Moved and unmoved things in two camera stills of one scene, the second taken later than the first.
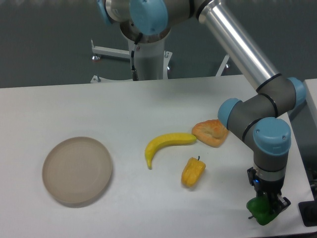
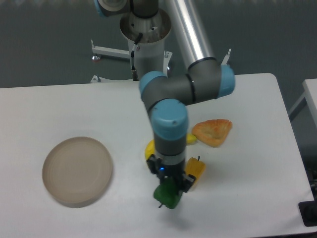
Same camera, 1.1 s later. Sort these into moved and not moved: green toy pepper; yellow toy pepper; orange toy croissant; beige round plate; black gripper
Moved: green toy pepper; black gripper
Not moved: orange toy croissant; yellow toy pepper; beige round plate
